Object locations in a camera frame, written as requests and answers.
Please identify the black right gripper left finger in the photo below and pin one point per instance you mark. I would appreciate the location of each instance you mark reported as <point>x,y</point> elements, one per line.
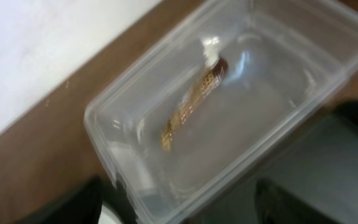
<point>83,204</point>

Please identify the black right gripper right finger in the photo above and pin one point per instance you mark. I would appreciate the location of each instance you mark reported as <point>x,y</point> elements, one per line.
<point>275,205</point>

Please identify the gold snack wrapper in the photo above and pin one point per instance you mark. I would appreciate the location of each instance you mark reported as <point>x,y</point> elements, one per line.
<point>209,80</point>

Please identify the black rectangular tray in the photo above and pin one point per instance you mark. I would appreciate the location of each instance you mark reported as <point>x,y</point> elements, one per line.
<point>318,165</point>

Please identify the clear plastic bin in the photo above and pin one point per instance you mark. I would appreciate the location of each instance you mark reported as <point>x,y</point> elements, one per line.
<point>285,58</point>

